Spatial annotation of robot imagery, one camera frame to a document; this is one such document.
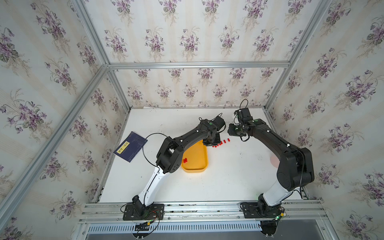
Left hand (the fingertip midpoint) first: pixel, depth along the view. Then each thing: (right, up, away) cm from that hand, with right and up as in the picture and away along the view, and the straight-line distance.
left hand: (217, 145), depth 93 cm
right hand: (+9, +9, -2) cm, 13 cm away
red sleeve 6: (-1, -2, +3) cm, 4 cm away
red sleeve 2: (-1, +2, -8) cm, 8 cm away
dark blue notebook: (-57, -2, +3) cm, 57 cm away
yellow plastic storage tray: (-13, -8, 0) cm, 15 cm away
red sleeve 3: (+4, 0, +6) cm, 7 cm away
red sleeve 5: (+9, +2, +8) cm, 13 cm away
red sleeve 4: (+6, +1, +8) cm, 10 cm away
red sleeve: (-20, -9, -2) cm, 22 cm away
